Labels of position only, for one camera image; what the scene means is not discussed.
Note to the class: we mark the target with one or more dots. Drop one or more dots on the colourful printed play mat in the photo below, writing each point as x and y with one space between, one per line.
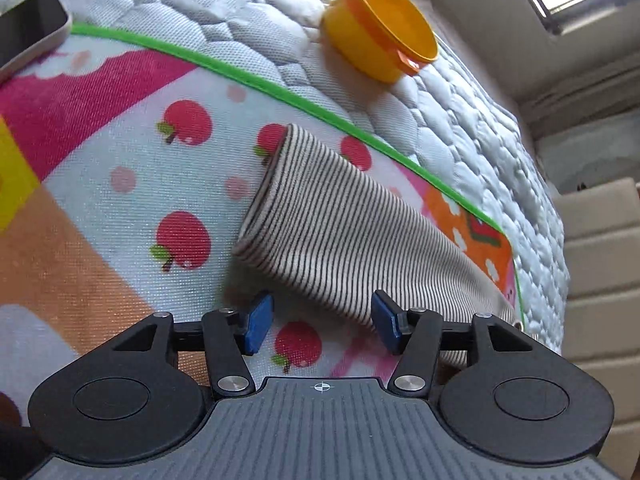
125 160

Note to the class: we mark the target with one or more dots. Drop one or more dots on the orange plastic container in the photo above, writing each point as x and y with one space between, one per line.
372 35

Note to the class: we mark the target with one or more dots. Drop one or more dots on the beige padded headboard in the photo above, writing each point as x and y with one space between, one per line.
600 270

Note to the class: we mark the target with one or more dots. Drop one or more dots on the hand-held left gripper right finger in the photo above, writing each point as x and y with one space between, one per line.
386 323

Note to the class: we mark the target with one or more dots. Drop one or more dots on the white quilted mattress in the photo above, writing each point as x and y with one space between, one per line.
250 10

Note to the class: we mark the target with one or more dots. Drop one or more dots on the striped beige garment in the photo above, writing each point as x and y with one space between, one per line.
325 220

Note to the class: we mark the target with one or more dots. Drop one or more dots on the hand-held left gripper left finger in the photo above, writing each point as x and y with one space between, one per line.
259 323

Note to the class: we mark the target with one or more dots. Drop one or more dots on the smartphone with beige case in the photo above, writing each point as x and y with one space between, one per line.
27 30

